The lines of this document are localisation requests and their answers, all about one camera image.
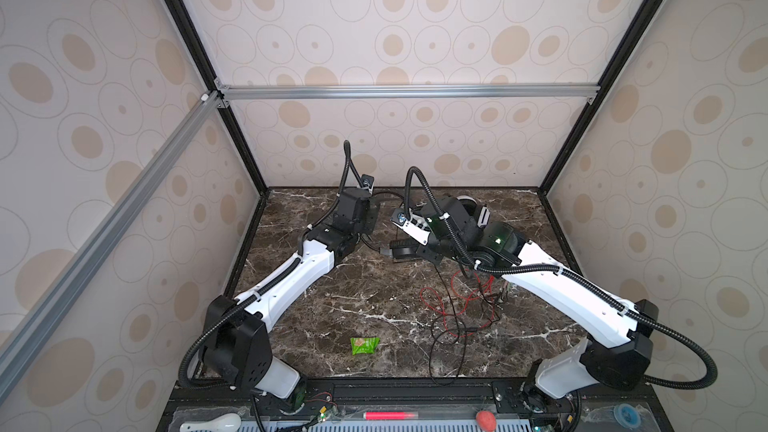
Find black blue headphones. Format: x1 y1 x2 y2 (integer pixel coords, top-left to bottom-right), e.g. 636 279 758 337
360 190 434 262

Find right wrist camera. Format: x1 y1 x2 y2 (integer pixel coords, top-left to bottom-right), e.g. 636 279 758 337
391 208 431 246

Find red round object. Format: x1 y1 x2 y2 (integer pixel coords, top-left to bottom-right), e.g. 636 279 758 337
475 410 497 432

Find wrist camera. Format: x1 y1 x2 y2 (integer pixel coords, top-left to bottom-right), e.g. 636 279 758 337
360 174 375 193
391 208 431 246

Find green snack packet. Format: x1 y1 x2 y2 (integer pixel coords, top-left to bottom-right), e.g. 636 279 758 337
350 337 380 355

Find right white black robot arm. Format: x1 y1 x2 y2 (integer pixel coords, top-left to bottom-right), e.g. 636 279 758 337
391 196 718 399

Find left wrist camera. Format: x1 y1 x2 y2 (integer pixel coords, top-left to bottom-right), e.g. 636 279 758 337
360 174 375 193

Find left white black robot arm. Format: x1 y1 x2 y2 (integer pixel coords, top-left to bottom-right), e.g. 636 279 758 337
178 188 378 408

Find aluminium rail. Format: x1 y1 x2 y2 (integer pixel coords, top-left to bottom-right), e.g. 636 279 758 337
1 90 221 400
203 82 600 105

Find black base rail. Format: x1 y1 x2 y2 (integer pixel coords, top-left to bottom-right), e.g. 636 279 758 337
155 376 676 432

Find left aluminium rail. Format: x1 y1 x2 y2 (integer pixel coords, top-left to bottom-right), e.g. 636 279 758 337
1 90 221 400

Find blue tape roll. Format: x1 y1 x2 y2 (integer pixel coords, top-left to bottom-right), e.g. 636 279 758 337
613 403 642 430

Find back aluminium rail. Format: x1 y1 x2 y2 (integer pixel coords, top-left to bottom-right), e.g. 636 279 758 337
203 82 600 105

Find white plastic object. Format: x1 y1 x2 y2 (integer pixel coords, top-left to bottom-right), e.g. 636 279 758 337
179 413 242 432

